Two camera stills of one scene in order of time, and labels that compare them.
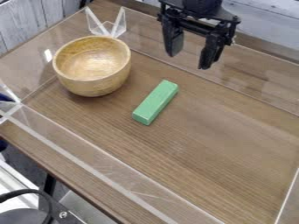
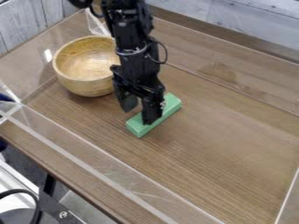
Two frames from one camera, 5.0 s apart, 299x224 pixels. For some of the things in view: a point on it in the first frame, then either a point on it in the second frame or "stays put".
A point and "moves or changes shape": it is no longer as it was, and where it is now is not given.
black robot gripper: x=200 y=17 → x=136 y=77
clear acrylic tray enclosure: x=195 y=144 stays put
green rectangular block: x=154 y=101 moves or changes shape
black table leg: x=51 y=185 stays put
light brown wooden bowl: x=92 y=65 stays put
